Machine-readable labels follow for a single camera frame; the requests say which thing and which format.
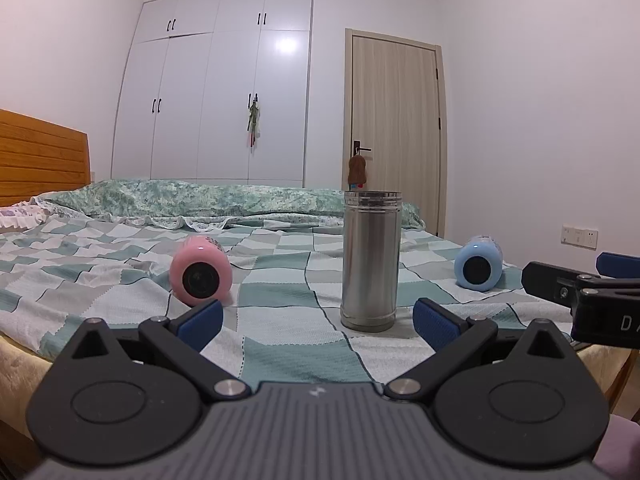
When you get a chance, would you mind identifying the pink printed cup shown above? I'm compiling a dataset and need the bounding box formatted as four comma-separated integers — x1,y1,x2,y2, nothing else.
169,235,232,307

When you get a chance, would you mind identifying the white wardrobe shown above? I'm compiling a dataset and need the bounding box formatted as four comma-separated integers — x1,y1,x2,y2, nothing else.
111,0,314,186

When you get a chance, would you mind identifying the stainless steel cup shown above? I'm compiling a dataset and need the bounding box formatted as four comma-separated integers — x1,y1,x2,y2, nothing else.
341,191,402,333

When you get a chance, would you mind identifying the brown plush door hanger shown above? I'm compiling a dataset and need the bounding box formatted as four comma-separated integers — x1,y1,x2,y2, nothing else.
347,154,367,190

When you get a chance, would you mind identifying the white wall socket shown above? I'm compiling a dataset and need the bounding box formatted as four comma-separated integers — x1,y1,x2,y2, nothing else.
561,224,599,250

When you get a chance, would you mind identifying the green floral quilt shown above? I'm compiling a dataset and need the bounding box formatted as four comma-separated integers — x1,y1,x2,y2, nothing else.
37,176,426,233

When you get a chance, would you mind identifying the light blue cartoon cup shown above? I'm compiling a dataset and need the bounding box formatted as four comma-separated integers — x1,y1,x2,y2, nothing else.
454,235,503,292

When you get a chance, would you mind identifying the wooden headboard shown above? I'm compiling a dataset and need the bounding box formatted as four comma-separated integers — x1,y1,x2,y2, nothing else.
0,110,91,207

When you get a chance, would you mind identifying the floral white pillow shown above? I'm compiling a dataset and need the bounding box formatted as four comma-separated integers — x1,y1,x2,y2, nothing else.
0,202,51,234

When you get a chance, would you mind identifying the wooden door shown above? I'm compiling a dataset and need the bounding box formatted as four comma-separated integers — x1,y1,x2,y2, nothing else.
342,28,448,236

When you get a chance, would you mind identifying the black door handle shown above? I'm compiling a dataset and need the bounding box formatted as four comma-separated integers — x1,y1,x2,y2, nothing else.
352,140,370,156

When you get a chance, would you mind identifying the green hanging ornament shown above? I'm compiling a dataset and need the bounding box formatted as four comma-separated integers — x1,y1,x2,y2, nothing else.
246,93,260,150

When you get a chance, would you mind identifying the checkered green grey blanket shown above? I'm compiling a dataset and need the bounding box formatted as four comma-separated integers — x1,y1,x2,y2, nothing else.
1,216,572,395

